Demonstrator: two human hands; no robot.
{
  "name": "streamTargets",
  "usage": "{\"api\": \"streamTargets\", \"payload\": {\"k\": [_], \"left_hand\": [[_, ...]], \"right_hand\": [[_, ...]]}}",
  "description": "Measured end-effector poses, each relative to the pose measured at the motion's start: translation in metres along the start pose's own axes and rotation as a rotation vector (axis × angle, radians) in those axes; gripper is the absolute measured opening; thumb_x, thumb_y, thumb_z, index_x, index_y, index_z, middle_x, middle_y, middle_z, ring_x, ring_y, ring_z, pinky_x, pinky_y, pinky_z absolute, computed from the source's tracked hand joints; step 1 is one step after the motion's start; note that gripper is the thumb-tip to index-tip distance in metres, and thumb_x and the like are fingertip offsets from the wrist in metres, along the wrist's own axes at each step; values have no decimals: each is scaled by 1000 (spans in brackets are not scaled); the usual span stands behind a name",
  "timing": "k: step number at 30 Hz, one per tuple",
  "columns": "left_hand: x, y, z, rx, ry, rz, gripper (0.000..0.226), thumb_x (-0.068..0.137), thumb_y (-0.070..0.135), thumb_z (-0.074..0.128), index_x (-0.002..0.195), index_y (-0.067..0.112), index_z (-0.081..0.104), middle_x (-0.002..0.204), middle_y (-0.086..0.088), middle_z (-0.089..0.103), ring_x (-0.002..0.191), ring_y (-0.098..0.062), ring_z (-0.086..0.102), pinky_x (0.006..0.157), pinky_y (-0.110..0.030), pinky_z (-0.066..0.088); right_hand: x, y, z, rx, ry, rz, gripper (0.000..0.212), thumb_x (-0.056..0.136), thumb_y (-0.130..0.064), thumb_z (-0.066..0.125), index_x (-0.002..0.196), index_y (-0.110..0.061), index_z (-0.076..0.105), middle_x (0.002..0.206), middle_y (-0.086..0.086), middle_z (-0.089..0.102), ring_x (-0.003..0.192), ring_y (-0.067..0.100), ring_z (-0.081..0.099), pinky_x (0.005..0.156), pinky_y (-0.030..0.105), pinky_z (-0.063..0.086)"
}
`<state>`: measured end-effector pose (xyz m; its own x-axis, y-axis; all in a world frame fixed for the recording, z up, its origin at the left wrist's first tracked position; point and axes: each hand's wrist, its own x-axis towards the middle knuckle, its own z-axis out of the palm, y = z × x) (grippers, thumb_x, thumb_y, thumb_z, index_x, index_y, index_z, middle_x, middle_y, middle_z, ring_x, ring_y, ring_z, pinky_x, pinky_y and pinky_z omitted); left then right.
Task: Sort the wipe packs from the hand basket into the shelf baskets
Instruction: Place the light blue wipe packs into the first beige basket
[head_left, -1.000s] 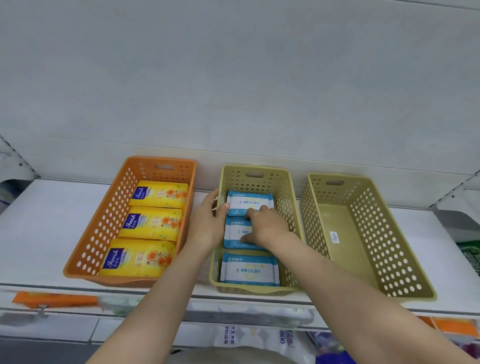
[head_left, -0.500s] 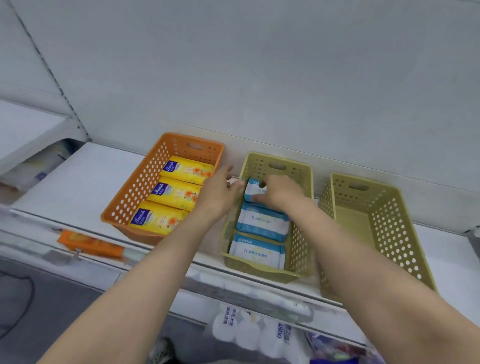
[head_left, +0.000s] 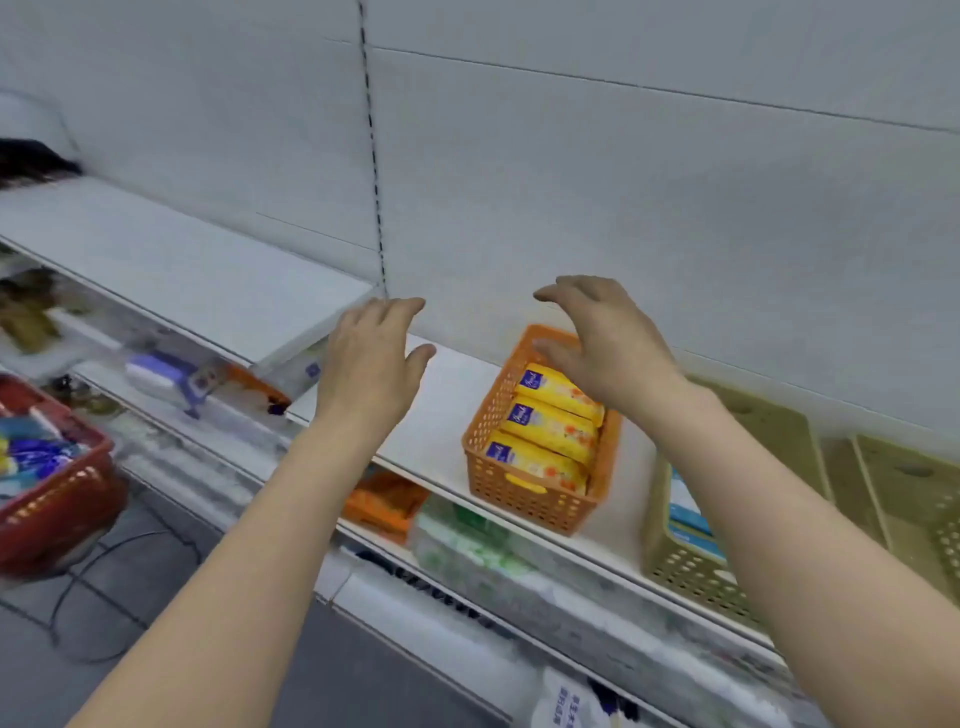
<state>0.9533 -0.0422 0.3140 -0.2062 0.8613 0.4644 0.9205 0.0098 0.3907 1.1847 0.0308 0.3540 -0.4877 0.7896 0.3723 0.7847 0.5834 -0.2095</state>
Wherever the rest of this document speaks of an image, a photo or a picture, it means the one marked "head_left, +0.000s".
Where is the person's left hand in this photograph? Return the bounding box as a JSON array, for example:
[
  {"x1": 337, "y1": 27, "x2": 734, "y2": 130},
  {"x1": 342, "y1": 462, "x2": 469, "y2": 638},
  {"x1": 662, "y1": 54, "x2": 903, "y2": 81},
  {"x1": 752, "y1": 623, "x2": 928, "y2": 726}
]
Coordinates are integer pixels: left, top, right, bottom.
[{"x1": 314, "y1": 296, "x2": 438, "y2": 444}]

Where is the person's right hand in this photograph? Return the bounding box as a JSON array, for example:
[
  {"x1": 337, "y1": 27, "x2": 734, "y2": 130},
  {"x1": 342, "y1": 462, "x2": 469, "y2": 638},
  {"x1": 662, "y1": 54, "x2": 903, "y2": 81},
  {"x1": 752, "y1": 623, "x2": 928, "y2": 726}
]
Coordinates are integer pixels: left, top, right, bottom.
[{"x1": 530, "y1": 275, "x2": 691, "y2": 425}]

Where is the orange plastic basket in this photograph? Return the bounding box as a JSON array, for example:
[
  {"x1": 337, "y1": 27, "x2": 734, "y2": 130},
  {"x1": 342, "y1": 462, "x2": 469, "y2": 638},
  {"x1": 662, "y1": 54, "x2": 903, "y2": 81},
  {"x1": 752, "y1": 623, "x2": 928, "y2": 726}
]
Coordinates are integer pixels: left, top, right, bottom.
[{"x1": 461, "y1": 323, "x2": 625, "y2": 538}]

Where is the olive plastic basket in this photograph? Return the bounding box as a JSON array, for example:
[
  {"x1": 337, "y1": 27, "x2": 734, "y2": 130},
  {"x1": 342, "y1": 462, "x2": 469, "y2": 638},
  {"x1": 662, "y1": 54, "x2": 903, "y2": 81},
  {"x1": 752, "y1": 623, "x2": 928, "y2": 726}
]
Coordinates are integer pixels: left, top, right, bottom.
[
  {"x1": 821, "y1": 433, "x2": 960, "y2": 609},
  {"x1": 641, "y1": 378, "x2": 834, "y2": 631}
]

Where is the red plastic shopping basket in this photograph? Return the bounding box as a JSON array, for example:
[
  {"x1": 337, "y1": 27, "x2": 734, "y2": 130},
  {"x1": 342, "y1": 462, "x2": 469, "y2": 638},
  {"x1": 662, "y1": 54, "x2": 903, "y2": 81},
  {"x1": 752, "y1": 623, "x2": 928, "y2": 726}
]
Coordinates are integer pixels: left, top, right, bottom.
[{"x1": 0, "y1": 372, "x2": 129, "y2": 579}]

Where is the pile of wipe packets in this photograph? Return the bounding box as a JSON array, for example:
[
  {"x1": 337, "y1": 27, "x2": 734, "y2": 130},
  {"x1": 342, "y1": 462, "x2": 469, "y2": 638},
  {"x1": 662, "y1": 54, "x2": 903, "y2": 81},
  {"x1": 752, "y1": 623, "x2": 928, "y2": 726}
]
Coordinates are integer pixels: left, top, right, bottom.
[{"x1": 0, "y1": 404, "x2": 95, "y2": 500}]

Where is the person's right forearm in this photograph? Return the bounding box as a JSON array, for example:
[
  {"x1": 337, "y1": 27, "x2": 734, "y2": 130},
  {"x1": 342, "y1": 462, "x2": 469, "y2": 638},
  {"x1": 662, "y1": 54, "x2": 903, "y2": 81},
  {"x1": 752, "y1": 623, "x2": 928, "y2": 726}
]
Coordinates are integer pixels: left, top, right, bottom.
[{"x1": 637, "y1": 374, "x2": 960, "y2": 728}]

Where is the person's left forearm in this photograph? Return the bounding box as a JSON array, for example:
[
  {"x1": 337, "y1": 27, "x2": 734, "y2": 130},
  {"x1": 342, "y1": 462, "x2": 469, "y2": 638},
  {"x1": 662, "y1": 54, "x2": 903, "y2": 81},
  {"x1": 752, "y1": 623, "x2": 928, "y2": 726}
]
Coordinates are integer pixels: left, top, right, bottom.
[{"x1": 67, "y1": 408, "x2": 406, "y2": 728}]

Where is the white wrapped paper pack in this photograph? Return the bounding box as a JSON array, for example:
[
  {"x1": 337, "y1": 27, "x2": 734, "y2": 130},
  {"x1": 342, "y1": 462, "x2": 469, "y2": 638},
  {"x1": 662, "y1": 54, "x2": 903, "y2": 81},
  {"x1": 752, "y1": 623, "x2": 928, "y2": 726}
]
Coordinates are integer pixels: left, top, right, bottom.
[{"x1": 254, "y1": 337, "x2": 331, "y2": 403}]

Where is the orange white paper roll pack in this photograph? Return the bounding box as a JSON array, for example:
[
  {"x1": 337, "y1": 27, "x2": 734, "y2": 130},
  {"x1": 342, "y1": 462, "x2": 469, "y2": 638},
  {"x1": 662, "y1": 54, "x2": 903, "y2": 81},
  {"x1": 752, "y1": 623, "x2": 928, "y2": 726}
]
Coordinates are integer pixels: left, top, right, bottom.
[{"x1": 191, "y1": 363, "x2": 294, "y2": 451}]

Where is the green and white tissue pack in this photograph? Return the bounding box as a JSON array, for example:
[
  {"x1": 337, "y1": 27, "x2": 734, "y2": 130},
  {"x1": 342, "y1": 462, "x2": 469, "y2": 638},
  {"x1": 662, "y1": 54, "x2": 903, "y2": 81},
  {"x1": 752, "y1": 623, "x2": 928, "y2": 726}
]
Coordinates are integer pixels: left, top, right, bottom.
[{"x1": 408, "y1": 494, "x2": 601, "y2": 601}]

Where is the purple and white tissue pack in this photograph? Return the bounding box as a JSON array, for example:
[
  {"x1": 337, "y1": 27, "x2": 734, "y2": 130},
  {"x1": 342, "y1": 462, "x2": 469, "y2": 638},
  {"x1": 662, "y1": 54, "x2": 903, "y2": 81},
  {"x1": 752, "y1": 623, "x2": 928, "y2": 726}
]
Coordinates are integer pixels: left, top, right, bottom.
[{"x1": 123, "y1": 350, "x2": 226, "y2": 418}]

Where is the dark printed pack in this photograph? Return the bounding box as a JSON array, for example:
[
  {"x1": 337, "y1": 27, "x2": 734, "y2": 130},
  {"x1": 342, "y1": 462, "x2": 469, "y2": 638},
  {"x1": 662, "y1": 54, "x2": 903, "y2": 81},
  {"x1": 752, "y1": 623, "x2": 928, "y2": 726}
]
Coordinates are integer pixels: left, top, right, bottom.
[{"x1": 352, "y1": 547, "x2": 519, "y2": 639}]

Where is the row of yellow oil bottles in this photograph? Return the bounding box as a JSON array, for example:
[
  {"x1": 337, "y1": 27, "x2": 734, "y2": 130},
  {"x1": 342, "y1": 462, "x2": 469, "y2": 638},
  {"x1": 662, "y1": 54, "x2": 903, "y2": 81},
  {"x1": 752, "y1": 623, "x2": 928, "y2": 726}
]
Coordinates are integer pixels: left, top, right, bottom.
[{"x1": 0, "y1": 269, "x2": 76, "y2": 358}]

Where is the white bag blue print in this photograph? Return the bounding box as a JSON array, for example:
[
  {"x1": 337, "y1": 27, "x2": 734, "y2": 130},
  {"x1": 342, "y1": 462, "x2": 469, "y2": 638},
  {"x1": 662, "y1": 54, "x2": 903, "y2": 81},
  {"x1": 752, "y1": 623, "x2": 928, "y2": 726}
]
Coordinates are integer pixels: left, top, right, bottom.
[{"x1": 528, "y1": 667, "x2": 624, "y2": 728}]

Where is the black floor cable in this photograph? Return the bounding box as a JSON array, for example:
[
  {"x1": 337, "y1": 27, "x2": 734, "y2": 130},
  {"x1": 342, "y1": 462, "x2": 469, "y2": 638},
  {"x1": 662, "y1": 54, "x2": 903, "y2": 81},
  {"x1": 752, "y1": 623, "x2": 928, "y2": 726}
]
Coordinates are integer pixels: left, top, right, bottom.
[{"x1": 0, "y1": 494, "x2": 204, "y2": 665}]

